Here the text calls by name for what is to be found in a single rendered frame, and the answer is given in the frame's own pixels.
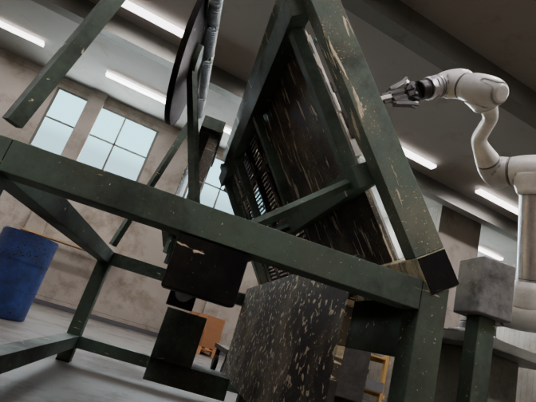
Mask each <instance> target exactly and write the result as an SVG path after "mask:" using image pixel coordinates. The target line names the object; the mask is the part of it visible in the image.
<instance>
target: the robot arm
mask: <svg viewBox="0 0 536 402"><path fill-rule="evenodd" d="M406 84H407V86H406V87H405V88H403V89H397V90H393V89H396V88H398V87H400V86H401V85H406ZM400 94H404V95H401V96H398V97H392V96H396V95H400ZM508 95H509V87H508V85H507V83H506V82H505V81H503V80H502V79H500V78H498V77H495V76H491V75H488V74H484V73H473V72H472V71H470V70H468V69H449V70H446V71H443V72H441V73H439V74H436V75H433V76H430V77H425V78H424V79H423V80H420V81H409V80H408V77H405V78H404V79H403V80H402V81H399V82H397V83H395V84H394V85H392V86H390V87H389V88H388V89H387V90H386V93H382V94H381V95H380V96H381V99H382V101H383V102H384V104H388V103H391V104H392V106H393V107H405V108H417V107H418V106H419V105H420V104H419V101H421V100H428V101H429V100H433V99H437V98H441V97H442V98H447V99H458V100H462V101H464V103H465V104H467V105H468V106H469V107H470V108H471V109H472V110H473V111H474V112H477V113H481V114H482V116H483V118H482V119H481V121H480V123H479V125H478V126H477V128H476V129H475V130H474V132H473V134H472V137H471V146H472V149H473V152H474V157H475V164H476V167H477V170H478V172H479V174H480V176H481V178H482V179H483V181H484V182H485V183H486V184H487V185H488V186H490V187H492V188H494V189H497V190H499V189H503V188H505V187H507V186H514V189H515V191H516V193H517V195H519V199H518V257H517V280H515V282H514V299H513V309H512V318H511V323H495V335H494V338H495V339H498V338H497V337H496V330H497V327H507V328H510V329H515V330H518V331H523V332H528V333H536V155H524V156H513V157H503V156H499V155H498V153H497V152H496V151H495V150H494V149H493V148H492V147H491V146H490V144H489V143H488V141H487V138H488V136H489V135H490V134H491V131H492V130H493V128H494V126H495V125H496V123H497V121H498V118H499V109H498V106H499V105H501V104H502V103H504V102H505V101H506V99H507V98H508ZM405 100H410V101H405ZM466 320H467V317H466V316H463V315H461V314H460V318H459V325H458V327H456V328H453V327H447V329H454V330H459V331H464V332H465V327H466ZM498 340H499V339H498Z"/></svg>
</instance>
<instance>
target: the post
mask: <svg viewBox="0 0 536 402"><path fill-rule="evenodd" d="M494 335H495V320H492V319H490V318H487V317H483V316H480V315H467V320H466V327H465V334H464V340H463V352H462V359H461V365H460V372H459V383H458V390H457V397H456V402H487V397H488V389H489V382H490V374H491V359H492V351H493V343H494Z"/></svg>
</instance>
